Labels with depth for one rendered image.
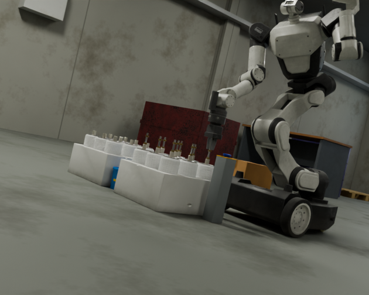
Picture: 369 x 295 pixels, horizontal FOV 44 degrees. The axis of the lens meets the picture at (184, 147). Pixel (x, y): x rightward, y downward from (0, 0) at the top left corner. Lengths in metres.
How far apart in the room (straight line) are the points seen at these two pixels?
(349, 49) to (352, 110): 8.46
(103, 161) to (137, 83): 4.08
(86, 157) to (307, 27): 1.41
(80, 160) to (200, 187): 0.84
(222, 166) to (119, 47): 4.43
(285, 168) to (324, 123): 7.35
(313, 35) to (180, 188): 1.04
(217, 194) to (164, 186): 0.25
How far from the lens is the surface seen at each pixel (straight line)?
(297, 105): 2.56
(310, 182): 2.70
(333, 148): 7.09
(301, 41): 2.52
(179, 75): 7.01
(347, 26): 2.30
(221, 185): 2.17
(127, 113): 6.53
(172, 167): 2.16
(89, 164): 2.69
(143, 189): 2.22
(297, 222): 2.39
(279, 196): 2.37
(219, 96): 2.34
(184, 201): 2.21
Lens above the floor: 0.35
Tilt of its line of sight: 1 degrees down
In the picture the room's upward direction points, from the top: 13 degrees clockwise
